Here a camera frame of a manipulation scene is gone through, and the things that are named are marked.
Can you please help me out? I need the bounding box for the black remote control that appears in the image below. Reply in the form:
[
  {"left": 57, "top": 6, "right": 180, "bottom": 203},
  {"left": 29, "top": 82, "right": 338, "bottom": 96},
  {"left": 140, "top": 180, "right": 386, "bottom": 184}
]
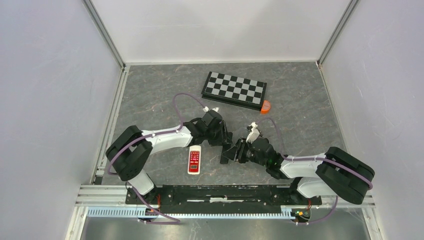
[{"left": 219, "top": 144, "right": 237, "bottom": 165}]

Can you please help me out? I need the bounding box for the white red remote control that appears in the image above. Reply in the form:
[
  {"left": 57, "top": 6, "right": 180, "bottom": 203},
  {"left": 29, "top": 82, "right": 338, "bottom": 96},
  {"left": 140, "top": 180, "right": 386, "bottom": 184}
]
[{"left": 187, "top": 145, "right": 202, "bottom": 175}]

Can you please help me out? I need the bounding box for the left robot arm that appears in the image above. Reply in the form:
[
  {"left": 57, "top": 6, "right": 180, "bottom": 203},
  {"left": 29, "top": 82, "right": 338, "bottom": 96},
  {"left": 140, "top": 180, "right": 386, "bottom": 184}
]
[{"left": 105, "top": 109, "right": 233, "bottom": 204}]

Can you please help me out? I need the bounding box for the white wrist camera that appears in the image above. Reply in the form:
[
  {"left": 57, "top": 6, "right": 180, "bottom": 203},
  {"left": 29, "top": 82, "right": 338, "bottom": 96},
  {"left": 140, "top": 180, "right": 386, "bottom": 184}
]
[
  {"left": 246, "top": 121, "right": 263, "bottom": 144},
  {"left": 202, "top": 106, "right": 219, "bottom": 113}
]

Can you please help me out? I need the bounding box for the orange round object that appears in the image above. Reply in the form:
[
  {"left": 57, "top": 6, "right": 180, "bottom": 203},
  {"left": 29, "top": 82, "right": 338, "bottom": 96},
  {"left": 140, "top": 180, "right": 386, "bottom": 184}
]
[{"left": 260, "top": 100, "right": 271, "bottom": 115}]

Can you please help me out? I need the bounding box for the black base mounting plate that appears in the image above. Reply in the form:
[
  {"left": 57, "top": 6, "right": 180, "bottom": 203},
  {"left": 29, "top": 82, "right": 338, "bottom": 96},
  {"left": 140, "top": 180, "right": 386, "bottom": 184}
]
[{"left": 144, "top": 184, "right": 322, "bottom": 214}]

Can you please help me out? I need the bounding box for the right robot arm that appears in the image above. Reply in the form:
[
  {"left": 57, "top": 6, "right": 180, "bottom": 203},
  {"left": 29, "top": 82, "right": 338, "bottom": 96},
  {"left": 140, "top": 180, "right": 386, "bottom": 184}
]
[{"left": 222, "top": 138, "right": 375, "bottom": 205}]

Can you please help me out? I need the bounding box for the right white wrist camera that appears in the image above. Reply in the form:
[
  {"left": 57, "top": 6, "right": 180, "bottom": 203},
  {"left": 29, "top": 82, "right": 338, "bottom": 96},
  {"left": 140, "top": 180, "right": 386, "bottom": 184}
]
[{"left": 246, "top": 121, "right": 263, "bottom": 144}]

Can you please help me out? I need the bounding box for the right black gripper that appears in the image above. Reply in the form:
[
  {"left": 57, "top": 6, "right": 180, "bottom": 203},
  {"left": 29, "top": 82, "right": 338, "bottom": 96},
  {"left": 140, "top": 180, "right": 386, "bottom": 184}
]
[{"left": 222, "top": 137, "right": 268, "bottom": 168}]

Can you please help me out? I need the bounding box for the grey slotted cable duct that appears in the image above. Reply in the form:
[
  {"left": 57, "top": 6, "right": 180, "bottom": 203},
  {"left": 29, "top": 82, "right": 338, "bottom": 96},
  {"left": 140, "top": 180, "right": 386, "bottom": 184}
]
[{"left": 86, "top": 206, "right": 294, "bottom": 219}]

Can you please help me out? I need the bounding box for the black grey checkerboard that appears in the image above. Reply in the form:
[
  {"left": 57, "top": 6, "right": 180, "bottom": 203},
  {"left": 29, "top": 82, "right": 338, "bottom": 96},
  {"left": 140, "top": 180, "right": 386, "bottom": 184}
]
[{"left": 201, "top": 71, "right": 267, "bottom": 111}]

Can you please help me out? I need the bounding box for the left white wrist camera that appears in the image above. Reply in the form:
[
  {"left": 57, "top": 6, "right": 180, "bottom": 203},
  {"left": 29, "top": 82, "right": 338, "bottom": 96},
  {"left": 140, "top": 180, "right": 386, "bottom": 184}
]
[{"left": 202, "top": 106, "right": 219, "bottom": 113}]

